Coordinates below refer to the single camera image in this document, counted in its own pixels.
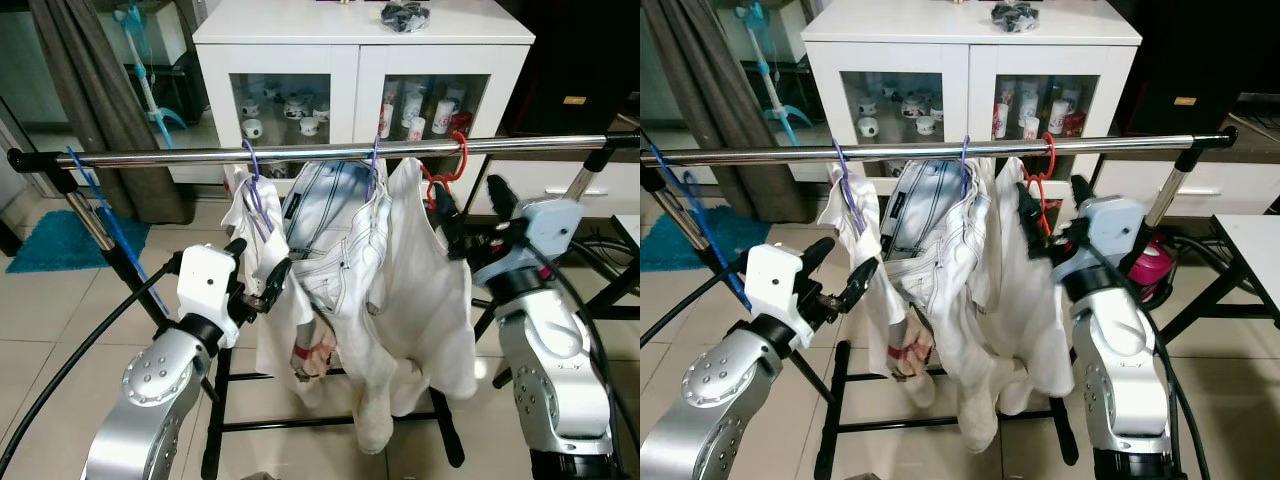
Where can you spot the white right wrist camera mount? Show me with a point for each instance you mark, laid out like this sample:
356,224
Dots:
555,225
1110,225

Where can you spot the white blue mop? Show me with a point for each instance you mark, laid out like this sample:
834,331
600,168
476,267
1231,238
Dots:
147,90
772,90

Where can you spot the chrome rail black clothes rack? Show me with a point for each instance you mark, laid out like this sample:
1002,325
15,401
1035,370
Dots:
900,150
300,152

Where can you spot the white table black legs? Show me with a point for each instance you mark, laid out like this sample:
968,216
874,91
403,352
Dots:
1250,240
630,228

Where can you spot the grey brown curtain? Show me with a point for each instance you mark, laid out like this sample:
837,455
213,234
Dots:
700,90
90,80

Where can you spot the black speaker cabinet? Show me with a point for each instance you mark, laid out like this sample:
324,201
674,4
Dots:
1190,60
580,60

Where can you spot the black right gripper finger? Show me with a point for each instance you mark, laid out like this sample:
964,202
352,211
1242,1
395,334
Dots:
1081,194
446,215
1029,215
501,196

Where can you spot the teal floor mat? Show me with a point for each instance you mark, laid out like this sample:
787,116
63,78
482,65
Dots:
60,245
680,245

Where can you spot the blue plastic hanger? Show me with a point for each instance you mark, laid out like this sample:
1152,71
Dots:
90,186
668,168

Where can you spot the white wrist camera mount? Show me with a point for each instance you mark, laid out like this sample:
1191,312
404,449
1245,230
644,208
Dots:
1110,225
772,280
205,278
555,225

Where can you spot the white glass door cabinet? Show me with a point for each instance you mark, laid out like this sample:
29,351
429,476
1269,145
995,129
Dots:
960,60
350,60

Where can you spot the red small box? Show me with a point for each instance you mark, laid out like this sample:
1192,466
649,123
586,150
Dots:
461,123
1074,124

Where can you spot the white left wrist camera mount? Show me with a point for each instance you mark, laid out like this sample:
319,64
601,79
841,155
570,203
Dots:
205,278
772,280

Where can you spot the white patterned teapot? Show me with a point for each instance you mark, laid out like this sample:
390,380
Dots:
916,107
297,108

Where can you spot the white tank top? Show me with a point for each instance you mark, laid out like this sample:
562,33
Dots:
430,310
1030,320

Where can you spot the black ornament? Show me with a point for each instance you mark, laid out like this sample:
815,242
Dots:
1015,17
405,17

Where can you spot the red plastic hanger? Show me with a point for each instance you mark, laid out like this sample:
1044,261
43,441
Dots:
462,150
1050,150

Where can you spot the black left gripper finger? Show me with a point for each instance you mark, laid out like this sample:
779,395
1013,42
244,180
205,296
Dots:
236,248
860,283
818,254
277,277

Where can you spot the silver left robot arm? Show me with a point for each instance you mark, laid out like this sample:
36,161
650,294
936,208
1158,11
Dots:
150,400
715,400

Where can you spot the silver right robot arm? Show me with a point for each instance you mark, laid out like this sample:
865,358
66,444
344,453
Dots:
550,380
1120,380

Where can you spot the purple plastic hanger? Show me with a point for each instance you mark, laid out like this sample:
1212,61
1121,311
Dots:
373,170
965,160
255,195
848,195

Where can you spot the white small cup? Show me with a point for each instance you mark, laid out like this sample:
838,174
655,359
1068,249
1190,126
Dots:
252,129
868,128

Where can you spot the pink plastic container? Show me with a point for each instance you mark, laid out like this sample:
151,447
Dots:
1155,265

